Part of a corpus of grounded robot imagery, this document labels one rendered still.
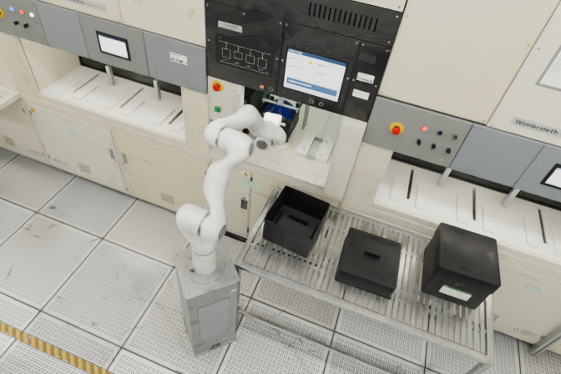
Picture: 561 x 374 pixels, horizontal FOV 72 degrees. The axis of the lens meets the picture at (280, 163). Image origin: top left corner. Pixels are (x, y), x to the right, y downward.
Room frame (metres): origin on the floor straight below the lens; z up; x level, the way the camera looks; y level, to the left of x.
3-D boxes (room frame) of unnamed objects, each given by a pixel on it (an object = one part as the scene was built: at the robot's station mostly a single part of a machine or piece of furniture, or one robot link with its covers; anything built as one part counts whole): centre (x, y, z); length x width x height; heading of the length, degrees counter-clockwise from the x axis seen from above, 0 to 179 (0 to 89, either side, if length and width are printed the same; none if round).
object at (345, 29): (2.08, -0.08, 0.98); 0.95 x 0.88 x 1.95; 166
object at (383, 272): (1.16, -0.53, 0.83); 0.29 x 0.29 x 0.13; 77
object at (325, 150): (1.92, -0.21, 0.89); 0.22 x 0.21 x 0.04; 166
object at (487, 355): (1.20, -0.54, 0.38); 1.30 x 0.60 x 0.76; 76
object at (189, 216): (1.04, 0.34, 1.07); 0.19 x 0.12 x 0.24; 70
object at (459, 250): (1.16, -0.97, 0.89); 0.29 x 0.29 x 0.25; 77
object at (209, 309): (1.03, 0.31, 0.38); 0.28 x 0.28 x 0.76; 31
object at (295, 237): (1.33, -0.13, 0.85); 0.28 x 0.28 x 0.17; 70
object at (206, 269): (1.03, 0.31, 0.85); 0.19 x 0.19 x 0.18
